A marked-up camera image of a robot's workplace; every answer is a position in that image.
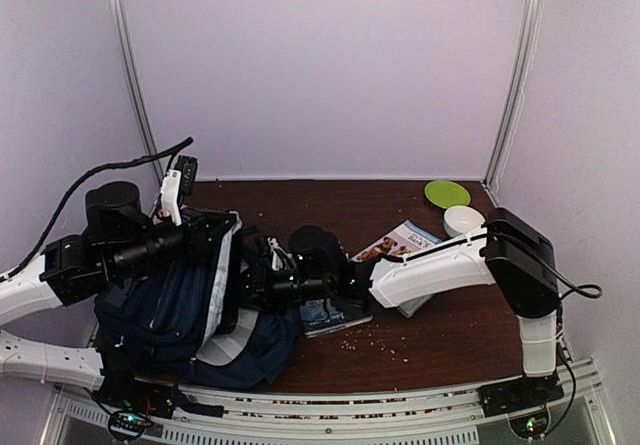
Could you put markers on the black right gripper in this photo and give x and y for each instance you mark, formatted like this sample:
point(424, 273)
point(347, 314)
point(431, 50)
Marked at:
point(258, 288)

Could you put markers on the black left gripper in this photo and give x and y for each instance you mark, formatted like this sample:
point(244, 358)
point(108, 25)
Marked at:
point(199, 241)

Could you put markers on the navy blue backpack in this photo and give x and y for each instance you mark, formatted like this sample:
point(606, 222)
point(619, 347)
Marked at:
point(177, 323)

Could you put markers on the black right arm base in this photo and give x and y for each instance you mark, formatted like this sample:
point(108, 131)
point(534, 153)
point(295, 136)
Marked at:
point(519, 394)

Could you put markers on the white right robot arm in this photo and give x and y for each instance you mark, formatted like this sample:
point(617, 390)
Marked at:
point(504, 251)

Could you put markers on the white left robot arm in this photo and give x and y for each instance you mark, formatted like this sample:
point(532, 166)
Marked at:
point(61, 275)

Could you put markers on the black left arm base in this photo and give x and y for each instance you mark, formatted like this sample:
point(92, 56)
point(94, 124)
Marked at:
point(121, 388)

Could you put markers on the dark Wuthering Heights book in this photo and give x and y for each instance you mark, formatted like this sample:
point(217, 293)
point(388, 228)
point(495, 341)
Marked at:
point(328, 315)

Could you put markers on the dog picture book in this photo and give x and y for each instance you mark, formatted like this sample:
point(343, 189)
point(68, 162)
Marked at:
point(404, 239)

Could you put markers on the pale green notebook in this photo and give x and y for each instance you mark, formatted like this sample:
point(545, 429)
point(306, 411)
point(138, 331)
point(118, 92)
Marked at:
point(410, 307)

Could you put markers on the green plate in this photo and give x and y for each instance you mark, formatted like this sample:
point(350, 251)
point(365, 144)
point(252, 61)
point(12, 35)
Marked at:
point(446, 194)

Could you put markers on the white bowl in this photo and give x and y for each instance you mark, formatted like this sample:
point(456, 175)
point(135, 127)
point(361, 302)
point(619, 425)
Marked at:
point(459, 220)

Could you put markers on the aluminium front rail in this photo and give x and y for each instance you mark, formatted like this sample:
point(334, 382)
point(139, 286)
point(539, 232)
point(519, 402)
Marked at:
point(461, 414)

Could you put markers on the aluminium frame post left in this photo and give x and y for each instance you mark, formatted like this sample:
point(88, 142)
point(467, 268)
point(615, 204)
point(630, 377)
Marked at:
point(118, 9)

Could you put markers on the aluminium frame post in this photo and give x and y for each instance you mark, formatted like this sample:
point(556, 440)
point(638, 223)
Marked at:
point(524, 57)
point(118, 9)

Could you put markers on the aluminium frame post right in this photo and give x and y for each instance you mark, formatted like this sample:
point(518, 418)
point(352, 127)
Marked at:
point(524, 57)

